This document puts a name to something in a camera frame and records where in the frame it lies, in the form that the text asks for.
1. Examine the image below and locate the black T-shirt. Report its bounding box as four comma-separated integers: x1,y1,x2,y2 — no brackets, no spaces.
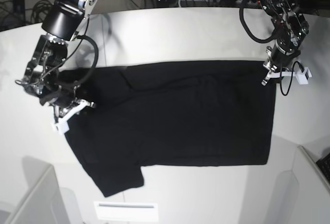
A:
65,60,276,197

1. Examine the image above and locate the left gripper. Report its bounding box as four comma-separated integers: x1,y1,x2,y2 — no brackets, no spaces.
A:
261,42,301,85

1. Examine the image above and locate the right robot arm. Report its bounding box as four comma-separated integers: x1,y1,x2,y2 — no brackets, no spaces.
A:
15,0,99,123

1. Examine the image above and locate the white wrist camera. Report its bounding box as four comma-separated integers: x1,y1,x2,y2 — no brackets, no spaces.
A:
52,121,70,135
295,68,312,85

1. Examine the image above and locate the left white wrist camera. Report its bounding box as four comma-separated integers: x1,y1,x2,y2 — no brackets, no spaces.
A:
295,68,312,85

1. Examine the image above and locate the white partition panel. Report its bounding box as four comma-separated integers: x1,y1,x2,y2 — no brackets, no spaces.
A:
5,165,70,223
289,146,329,223

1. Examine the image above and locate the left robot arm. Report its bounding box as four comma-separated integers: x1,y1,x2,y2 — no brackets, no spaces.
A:
239,0,309,86

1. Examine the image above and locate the black keyboard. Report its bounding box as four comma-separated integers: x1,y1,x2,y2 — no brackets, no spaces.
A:
316,154,330,182

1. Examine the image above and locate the coiled black cable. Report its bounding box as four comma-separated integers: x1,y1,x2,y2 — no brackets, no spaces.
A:
30,0,56,25

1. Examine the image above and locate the white partition panel right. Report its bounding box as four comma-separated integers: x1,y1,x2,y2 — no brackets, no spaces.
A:
289,146,329,223

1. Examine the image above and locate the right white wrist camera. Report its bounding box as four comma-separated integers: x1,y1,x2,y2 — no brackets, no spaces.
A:
52,121,70,135

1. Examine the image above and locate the white partition panel left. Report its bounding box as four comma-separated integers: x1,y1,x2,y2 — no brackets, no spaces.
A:
5,165,70,223

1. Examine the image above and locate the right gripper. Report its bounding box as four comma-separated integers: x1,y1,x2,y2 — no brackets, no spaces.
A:
39,86,96,121

